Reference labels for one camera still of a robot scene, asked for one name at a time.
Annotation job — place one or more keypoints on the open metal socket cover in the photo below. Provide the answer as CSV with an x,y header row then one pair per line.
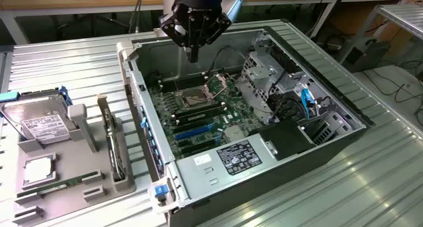
x,y
217,85

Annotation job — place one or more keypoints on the graphics card with metal bracket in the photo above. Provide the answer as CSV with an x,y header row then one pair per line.
x,y
114,137

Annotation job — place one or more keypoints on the black box device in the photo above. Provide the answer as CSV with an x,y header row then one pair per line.
x,y
367,56

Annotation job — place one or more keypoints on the silver chipset heatsink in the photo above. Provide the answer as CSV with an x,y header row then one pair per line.
x,y
234,132

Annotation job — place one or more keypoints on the wooden desk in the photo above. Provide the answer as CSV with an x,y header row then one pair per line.
x,y
66,0

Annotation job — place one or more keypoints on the blue disk carrier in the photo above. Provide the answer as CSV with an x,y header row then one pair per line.
x,y
65,95

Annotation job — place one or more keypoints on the black chair base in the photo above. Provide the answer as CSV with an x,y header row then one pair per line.
x,y
93,21

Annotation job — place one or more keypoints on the green RAM stick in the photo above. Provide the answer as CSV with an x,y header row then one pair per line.
x,y
53,186

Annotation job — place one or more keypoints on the silver hard disk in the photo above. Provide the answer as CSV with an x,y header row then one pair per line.
x,y
37,120

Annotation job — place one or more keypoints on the silver CPU chip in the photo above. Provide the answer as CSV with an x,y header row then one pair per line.
x,y
38,172

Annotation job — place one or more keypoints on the black fan shroud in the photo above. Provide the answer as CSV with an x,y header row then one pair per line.
x,y
281,140

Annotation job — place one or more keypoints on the grey power supply unit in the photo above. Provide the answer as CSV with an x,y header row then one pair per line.
x,y
198,177

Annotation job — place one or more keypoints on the blue expansion slot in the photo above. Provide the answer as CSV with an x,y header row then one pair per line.
x,y
195,132

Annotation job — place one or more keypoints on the grey parts rack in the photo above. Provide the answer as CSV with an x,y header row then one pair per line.
x,y
66,167

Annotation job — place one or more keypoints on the grey metal frame rack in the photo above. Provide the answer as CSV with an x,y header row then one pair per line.
x,y
399,18

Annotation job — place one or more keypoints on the green motherboard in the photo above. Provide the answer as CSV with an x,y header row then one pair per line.
x,y
234,113

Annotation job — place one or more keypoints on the blue case latch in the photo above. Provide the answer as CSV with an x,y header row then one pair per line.
x,y
161,190

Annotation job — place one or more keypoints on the CPU socket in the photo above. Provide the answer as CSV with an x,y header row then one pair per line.
x,y
193,98

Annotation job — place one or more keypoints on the metal disk bay cage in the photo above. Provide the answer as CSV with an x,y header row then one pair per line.
x,y
261,88

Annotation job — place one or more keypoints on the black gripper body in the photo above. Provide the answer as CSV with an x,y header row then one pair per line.
x,y
198,1

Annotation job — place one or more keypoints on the open black PC case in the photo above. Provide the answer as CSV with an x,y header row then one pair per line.
x,y
238,202

